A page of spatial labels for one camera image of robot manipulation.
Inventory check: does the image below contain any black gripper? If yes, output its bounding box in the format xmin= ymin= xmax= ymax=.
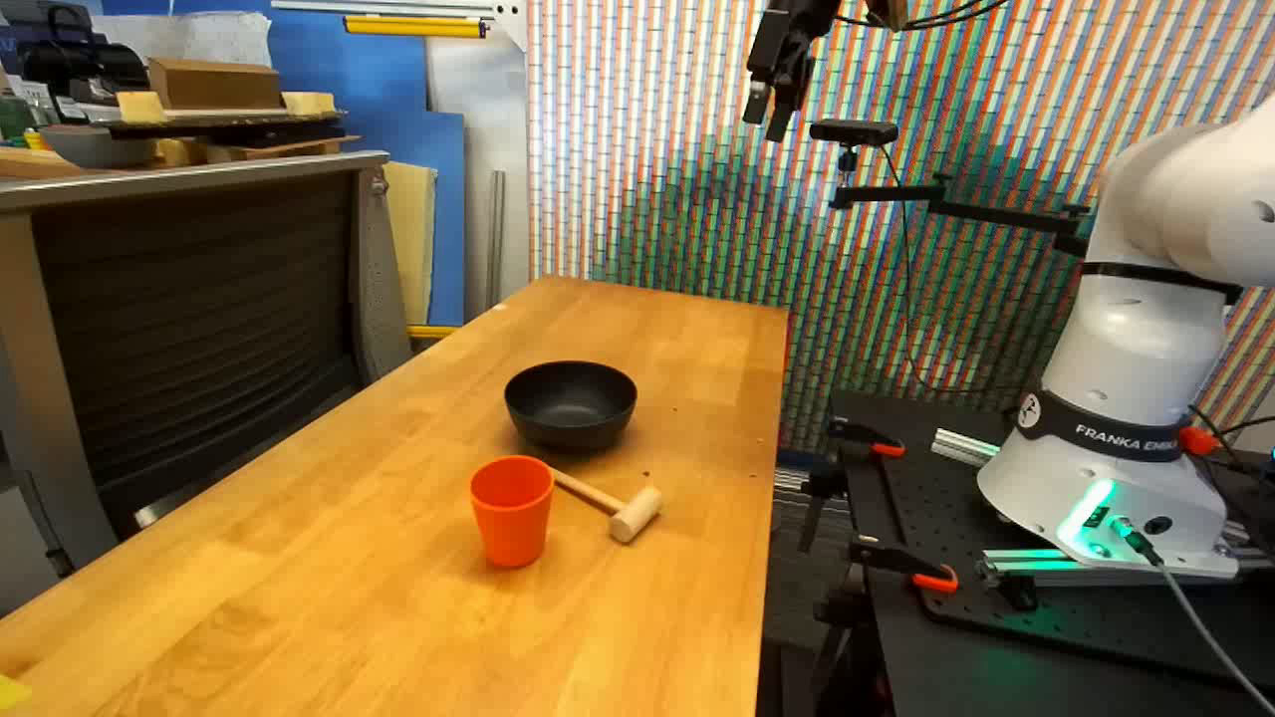
xmin=740 ymin=0 xmax=844 ymax=143

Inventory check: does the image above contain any orange plastic cup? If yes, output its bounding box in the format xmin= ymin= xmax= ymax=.
xmin=467 ymin=454 xmax=560 ymax=572

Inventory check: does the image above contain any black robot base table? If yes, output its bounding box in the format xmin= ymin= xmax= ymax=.
xmin=809 ymin=390 xmax=1275 ymax=717

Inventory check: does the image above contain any black bowl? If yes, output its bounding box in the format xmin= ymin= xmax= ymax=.
xmin=501 ymin=360 xmax=642 ymax=459

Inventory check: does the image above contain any grey metal pole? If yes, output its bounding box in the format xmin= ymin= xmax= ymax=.
xmin=484 ymin=169 xmax=516 ymax=317

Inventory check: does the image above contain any yellow bar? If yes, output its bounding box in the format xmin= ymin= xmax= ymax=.
xmin=343 ymin=13 xmax=489 ymax=42

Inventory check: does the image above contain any beige foam board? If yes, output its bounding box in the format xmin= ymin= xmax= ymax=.
xmin=383 ymin=161 xmax=443 ymax=329

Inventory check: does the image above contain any blue board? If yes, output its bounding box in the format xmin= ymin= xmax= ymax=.
xmin=267 ymin=7 xmax=471 ymax=329

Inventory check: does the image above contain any small wooden mallet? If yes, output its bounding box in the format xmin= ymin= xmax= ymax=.
xmin=549 ymin=465 xmax=666 ymax=546

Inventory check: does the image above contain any brown wooden box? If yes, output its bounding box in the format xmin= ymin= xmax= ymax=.
xmin=145 ymin=57 xmax=293 ymax=114

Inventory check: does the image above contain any grey metal cabinet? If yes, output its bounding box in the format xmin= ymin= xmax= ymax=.
xmin=0 ymin=147 xmax=416 ymax=578

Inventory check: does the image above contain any black bag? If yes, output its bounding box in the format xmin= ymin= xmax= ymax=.
xmin=15 ymin=0 xmax=151 ymax=101

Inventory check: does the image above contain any black stereo camera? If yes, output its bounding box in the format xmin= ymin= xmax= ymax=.
xmin=809 ymin=114 xmax=905 ymax=151

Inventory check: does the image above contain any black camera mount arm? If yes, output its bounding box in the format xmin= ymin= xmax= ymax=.
xmin=828 ymin=143 xmax=1098 ymax=258

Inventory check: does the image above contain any orange-handled black clamp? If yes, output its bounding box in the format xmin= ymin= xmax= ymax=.
xmin=827 ymin=413 xmax=914 ymax=465
xmin=848 ymin=532 xmax=966 ymax=597

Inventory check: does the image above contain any grey cable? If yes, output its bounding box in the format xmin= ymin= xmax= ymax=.
xmin=1128 ymin=520 xmax=1275 ymax=717

